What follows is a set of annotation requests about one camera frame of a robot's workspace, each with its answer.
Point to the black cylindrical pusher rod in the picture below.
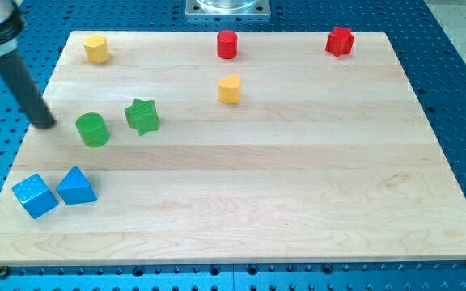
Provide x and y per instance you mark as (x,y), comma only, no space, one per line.
(18,78)

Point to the green star block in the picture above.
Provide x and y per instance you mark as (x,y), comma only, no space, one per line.
(142,116)

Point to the yellow heart block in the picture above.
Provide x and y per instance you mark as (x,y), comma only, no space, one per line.
(229,89)

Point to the red star block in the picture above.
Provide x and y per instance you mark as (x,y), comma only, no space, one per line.
(340,41)

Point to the green cylinder block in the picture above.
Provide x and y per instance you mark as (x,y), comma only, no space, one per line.
(92,129)

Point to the blue cube block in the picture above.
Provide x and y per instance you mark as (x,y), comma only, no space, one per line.
(35,196)

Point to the blue triangle block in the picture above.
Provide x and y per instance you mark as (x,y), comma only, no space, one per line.
(75,188)

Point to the yellow hexagon block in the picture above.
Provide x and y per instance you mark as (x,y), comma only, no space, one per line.
(96,48)

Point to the light wooden board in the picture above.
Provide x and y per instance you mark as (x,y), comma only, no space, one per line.
(324,159)

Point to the left board clamp screw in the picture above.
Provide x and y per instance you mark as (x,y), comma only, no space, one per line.
(4,271)

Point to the red cylinder block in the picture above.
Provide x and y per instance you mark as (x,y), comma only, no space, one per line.
(227,44)

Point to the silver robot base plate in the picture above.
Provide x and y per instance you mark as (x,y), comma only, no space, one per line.
(227,9)

